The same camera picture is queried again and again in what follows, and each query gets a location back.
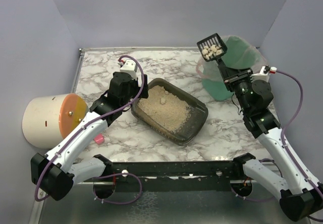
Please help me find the litter clump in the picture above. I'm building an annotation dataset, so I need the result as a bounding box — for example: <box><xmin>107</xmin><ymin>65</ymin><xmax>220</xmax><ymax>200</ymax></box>
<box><xmin>210</xmin><ymin>44</ymin><xmax>221</xmax><ymax>53</ymax></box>
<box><xmin>160</xmin><ymin>97</ymin><xmax>167</xmax><ymax>105</ymax></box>

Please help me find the dark grey litter box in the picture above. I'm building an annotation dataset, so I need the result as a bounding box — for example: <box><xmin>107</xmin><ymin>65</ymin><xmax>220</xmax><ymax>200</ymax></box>
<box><xmin>131</xmin><ymin>78</ymin><xmax>208</xmax><ymax>145</ymax></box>

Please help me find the black litter scoop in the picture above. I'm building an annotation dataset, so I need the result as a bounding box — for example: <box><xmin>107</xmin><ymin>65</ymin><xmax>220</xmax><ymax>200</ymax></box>
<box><xmin>197</xmin><ymin>33</ymin><xmax>228</xmax><ymax>67</ymax></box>

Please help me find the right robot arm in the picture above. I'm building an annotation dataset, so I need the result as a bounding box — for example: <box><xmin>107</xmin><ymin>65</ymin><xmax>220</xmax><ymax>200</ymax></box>
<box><xmin>217</xmin><ymin>59</ymin><xmax>322</xmax><ymax>221</ymax></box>

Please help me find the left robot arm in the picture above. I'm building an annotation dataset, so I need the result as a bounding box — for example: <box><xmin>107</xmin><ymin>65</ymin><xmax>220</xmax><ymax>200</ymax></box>
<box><xmin>31</xmin><ymin>72</ymin><xmax>148</xmax><ymax>201</ymax></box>

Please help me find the beige cat litter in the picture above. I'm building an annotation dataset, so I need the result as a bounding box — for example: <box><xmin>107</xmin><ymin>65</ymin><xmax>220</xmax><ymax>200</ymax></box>
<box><xmin>138</xmin><ymin>85</ymin><xmax>190</xmax><ymax>133</ymax></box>

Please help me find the clear plastic bin liner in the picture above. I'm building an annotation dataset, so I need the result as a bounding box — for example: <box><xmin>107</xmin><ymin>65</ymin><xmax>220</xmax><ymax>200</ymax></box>
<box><xmin>196</xmin><ymin>35</ymin><xmax>267</xmax><ymax>82</ymax></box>

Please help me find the green trash bin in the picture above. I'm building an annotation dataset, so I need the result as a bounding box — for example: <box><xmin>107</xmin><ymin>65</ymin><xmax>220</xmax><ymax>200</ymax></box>
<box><xmin>196</xmin><ymin>35</ymin><xmax>266</xmax><ymax>101</ymax></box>

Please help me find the small pink object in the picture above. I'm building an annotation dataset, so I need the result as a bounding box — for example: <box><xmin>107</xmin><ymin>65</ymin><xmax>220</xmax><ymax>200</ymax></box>
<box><xmin>94</xmin><ymin>134</ymin><xmax>104</xmax><ymax>145</ymax></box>

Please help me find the cream cylinder with orange lid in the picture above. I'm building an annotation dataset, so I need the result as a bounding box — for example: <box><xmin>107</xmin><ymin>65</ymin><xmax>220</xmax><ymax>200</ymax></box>
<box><xmin>22</xmin><ymin>93</ymin><xmax>88</xmax><ymax>149</ymax></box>

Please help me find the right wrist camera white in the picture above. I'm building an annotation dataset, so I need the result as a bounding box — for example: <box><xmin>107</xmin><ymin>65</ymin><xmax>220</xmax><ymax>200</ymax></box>
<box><xmin>252</xmin><ymin>66</ymin><xmax>277</xmax><ymax>83</ymax></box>

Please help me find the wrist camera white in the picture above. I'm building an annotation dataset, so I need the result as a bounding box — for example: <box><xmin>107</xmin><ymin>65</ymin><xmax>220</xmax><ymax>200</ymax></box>
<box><xmin>252</xmin><ymin>66</ymin><xmax>277</xmax><ymax>83</ymax></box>
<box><xmin>118</xmin><ymin>60</ymin><xmax>138</xmax><ymax>80</ymax></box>

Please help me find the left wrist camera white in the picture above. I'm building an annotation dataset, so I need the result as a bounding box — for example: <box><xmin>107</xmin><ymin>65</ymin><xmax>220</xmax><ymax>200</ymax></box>
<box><xmin>118</xmin><ymin>60</ymin><xmax>138</xmax><ymax>80</ymax></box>

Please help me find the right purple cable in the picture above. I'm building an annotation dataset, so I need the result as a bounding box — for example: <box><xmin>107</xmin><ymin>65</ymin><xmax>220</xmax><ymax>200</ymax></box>
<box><xmin>271</xmin><ymin>69</ymin><xmax>323</xmax><ymax>222</ymax></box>

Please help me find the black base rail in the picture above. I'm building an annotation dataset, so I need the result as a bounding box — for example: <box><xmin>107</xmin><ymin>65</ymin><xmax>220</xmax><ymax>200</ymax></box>
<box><xmin>83</xmin><ymin>154</ymin><xmax>255</xmax><ymax>193</ymax></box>

